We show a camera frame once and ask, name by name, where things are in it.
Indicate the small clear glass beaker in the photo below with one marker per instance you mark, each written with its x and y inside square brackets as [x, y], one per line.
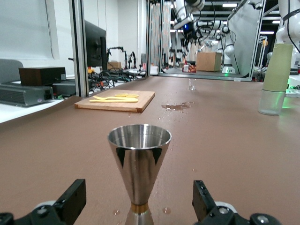
[192, 85]

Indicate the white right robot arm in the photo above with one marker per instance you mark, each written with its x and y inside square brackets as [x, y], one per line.
[286, 23]

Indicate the yellow plastic fork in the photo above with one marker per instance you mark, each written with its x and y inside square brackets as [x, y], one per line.
[100, 97]

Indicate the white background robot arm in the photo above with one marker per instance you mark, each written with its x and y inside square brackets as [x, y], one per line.
[228, 47]

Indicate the brown paper table cover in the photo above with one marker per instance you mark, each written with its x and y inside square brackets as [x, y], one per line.
[222, 152]

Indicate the green sleeved glass bottle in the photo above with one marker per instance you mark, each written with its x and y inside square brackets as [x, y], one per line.
[276, 70]

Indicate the black computer monitor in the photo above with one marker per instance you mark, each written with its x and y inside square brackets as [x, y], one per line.
[93, 47]

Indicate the large cardboard box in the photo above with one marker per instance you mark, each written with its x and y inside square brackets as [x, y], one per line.
[208, 62]

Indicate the black articulated stand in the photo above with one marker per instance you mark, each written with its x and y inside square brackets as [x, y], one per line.
[133, 58]
[117, 48]

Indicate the yellow plastic knife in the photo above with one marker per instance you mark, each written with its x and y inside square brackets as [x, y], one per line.
[112, 101]

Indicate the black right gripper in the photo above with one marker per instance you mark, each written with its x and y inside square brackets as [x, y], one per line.
[189, 32]

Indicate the orange patterned box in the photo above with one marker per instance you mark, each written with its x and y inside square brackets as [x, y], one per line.
[189, 68]

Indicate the brown liquid puddle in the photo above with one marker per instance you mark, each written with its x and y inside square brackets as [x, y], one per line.
[175, 106]

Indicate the aluminium frame post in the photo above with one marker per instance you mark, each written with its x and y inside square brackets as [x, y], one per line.
[148, 35]
[79, 47]

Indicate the small cardboard box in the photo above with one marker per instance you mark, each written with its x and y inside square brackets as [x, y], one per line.
[114, 65]

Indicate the grey electronic device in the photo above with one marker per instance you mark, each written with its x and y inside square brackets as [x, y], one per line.
[23, 96]

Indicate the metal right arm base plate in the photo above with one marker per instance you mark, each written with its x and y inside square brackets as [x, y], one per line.
[294, 86]

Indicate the steel double jigger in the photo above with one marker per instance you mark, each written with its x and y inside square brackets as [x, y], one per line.
[139, 168]

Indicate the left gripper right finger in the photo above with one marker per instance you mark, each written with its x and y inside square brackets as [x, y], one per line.
[206, 206]

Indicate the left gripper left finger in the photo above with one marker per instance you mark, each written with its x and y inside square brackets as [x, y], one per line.
[65, 206]

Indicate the dark rectangular box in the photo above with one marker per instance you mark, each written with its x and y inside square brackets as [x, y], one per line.
[42, 76]

